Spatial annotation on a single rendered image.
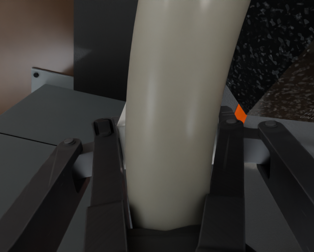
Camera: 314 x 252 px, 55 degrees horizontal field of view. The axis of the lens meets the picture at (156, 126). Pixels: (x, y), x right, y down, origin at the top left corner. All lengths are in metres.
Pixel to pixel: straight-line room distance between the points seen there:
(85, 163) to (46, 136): 0.73
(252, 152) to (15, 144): 0.75
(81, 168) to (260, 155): 0.09
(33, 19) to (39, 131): 0.46
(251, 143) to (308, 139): 1.11
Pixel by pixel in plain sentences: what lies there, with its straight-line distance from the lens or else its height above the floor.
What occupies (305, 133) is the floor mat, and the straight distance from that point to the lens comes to 1.25.
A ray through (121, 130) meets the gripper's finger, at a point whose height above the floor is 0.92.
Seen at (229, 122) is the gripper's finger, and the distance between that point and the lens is 0.16.
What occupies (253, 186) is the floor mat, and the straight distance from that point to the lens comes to 1.33.
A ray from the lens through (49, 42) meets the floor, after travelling 1.21.
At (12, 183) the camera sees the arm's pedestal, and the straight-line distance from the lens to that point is 0.74.
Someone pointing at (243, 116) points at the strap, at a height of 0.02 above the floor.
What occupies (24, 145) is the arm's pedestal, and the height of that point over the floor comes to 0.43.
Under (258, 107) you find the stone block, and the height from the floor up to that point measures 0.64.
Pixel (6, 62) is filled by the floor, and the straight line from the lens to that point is 1.31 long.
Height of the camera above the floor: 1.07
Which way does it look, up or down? 63 degrees down
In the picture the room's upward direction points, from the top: 165 degrees counter-clockwise
